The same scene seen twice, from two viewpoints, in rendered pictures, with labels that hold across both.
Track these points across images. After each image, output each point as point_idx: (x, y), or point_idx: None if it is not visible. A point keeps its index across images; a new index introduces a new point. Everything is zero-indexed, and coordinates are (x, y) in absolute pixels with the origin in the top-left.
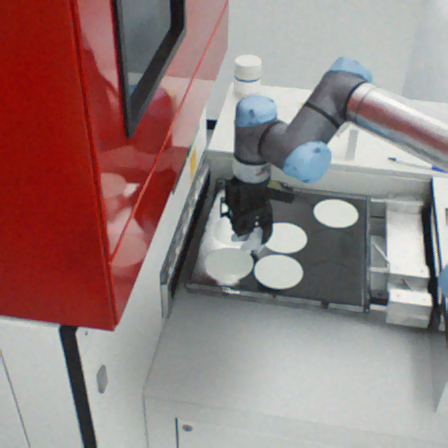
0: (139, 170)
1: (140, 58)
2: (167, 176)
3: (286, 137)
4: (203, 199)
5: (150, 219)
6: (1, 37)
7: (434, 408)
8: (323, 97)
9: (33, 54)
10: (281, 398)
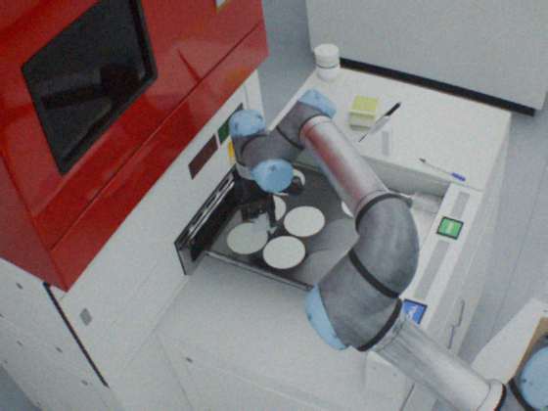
0: (84, 190)
1: (83, 117)
2: (137, 182)
3: (255, 152)
4: None
5: (109, 217)
6: None
7: None
8: (287, 122)
9: None
10: (251, 355)
